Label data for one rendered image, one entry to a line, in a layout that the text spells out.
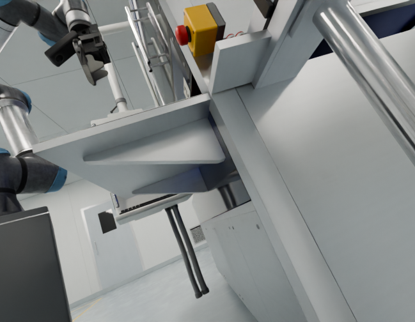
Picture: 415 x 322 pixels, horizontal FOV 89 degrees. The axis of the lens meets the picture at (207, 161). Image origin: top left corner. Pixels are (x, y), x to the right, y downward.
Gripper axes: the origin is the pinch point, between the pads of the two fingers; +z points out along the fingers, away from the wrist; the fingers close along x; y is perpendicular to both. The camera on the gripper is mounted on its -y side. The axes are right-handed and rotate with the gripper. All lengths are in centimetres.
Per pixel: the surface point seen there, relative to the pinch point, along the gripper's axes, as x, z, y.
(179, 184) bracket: 48, 29, 16
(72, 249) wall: 544, -17, -267
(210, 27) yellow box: -21.4, 13.6, 30.5
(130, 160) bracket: -2.4, 28.6, 4.0
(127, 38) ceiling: 151, -186, 24
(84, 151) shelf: -4.8, 23.6, -4.9
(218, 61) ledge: -23.1, 23.7, 27.6
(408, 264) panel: -12, 73, 49
